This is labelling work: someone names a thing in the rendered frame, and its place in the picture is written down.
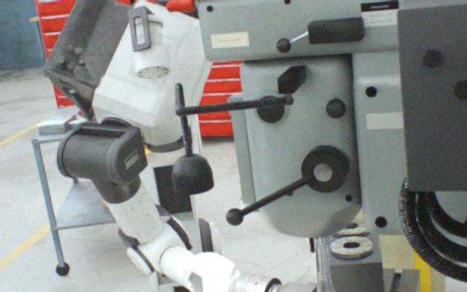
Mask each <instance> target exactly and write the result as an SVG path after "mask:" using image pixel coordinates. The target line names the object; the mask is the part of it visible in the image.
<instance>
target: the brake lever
mask: <svg viewBox="0 0 467 292"><path fill-rule="evenodd" d="M199 2H200V1H196V0H178V1H171V2H168V3H167V5H166V8H167V10H168V11H169V12H193V11H196V9H197V7H198V3H199Z"/></svg>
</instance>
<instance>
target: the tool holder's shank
mask: <svg viewBox="0 0 467 292"><path fill-rule="evenodd" d="M314 248H315V259H316V275H317V276H318V280H317V281H316V292H334V288H333V282H332V279H331V272H330V254H328V245H327V244H326V245H324V246H314Z"/></svg>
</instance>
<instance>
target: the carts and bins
mask: <svg viewBox="0 0 467 292"><path fill-rule="evenodd" d="M78 111H79V109H78V107H77V106H76V105H74V106H67V107H64V105H63V106H58V110H57V111H56V112H55V113H54V115H52V116H50V117H48V118H46V120H45V121H43V122H42V123H41V124H39V125H37V128H38V129H39V133H38V134H37V135H36V136H35V137H34V138H33V139H32V141H31V142H32V146H33V149H34V153H35V157H36V164H37V168H38V169H39V176H40V180H41V184H42V191H43V195H44V199H45V204H46V210H47V215H48V218H49V222H50V226H51V228H50V230H51V231H52V237H53V241H54V246H55V249H56V257H57V260H58V264H57V266H56V273H57V274H58V275H60V276H65V275H67V274H68V273H69V264H68V263H66V262H65V260H64V256H63V249H62V244H61V240H59V233H58V230H61V229H74V228H80V227H87V226H98V225H106V224H111V223H117V220H116V219H115V218H114V217H113V215H112V213H111V212H110V209H109V208H108V207H107V204H106V203H105V202H104V201H103V199H102V197H101V195H100V193H99V192H98V191H97V189H96V186H95V185H94V184H93V183H92V182H91V180H87V181H80V182H79V179H78V178H76V179H73V182H74V183H73V186H72V188H70V190H69V192H68V194H67V196H66V198H65V201H64V203H63V205H62V207H61V209H60V210H59V211H58V213H57V215H56V217H55V214H54V209H53V205H52V198H51V194H50V190H49V186H48V182H47V178H46V171H45V167H44V163H43V159H42V152H41V148H40V145H41V144H48V142H54V141H61V140H62V138H63V137H64V136H65V135H66V134H68V133H69V131H71V130H72V129H73V128H75V127H76V126H77V125H79V124H82V123H86V122H87V120H86V119H84V118H82V117H80V116H78V115H77V113H78ZM87 123H97V122H96V118H95V116H93V117H92V120H91V122H87Z"/></svg>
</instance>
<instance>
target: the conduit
mask: <svg viewBox="0 0 467 292"><path fill-rule="evenodd" d="M400 191H401V192H400V195H399V197H400V198H399V205H398V206H399V216H400V222H401V227H402V229H403V231H404V235H405V236H406V237H407V240H408V243H410V246H411V248H413V250H415V252H416V253H418V256H420V258H421V259H422V260H424V262H426V263H427V264H428V265H429V266H430V267H432V269H435V270H437V271H438V272H439V273H440V272H441V274H444V277H445V276H447V277H450V278H451V279H454V280H457V281H461V282H462V281H464V283H466V282H467V267H464V266H460V264H459V265H458V263H457V264H455V262H452V261H450V260H448V259H447V258H446V259H445V257H448V258H449V259H450V258H451V259H452V260H454V261H459V262H460V261H461V262H462V263H463V262H465V263H466V264H467V247H465V246H463V245H461V244H458V243H457V244H455V243H453V240H452V241H451V240H450V239H449V238H447V236H444V235H442V233H441V232H439V231H438V229H437V227H435V226H434V223H437V225H439V227H441V228H442V229H444V230H447V233H450V234H452V235H455V236H459V238H460V237H462V238H465V239H467V224H465V223H463V224H462V222H461V223H460V222H458V220H457V221H455V219H453V218H452V217H451V216H450V215H448V213H445V212H444V210H443V208H442V207H441V206H440V204H439V202H438V198H437V195H435V192H413V191H410V190H409V188H408V183H407V174H406V178H404V181H403V183H402V186H401V190H400ZM431 219H432V221H434V223H432V221H431ZM432 247H433V248H432ZM436 250H437V251H439V254H438V252H436ZM440 254H441V255H442V256H445V257H442V256H440Z"/></svg>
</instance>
